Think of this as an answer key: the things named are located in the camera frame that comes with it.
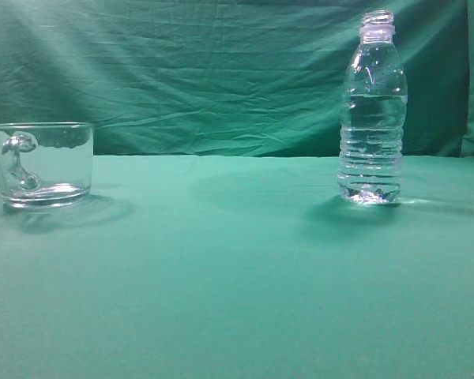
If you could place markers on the clear glass mug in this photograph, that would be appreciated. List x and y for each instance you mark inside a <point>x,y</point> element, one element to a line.
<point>45,164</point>

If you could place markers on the clear plastic water bottle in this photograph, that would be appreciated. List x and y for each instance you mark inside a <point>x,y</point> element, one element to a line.
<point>373,113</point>

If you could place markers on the green cloth backdrop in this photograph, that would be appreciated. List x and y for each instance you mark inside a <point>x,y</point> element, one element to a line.
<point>232,78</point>

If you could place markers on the green cloth table cover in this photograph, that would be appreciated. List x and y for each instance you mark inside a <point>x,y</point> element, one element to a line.
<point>233,267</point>

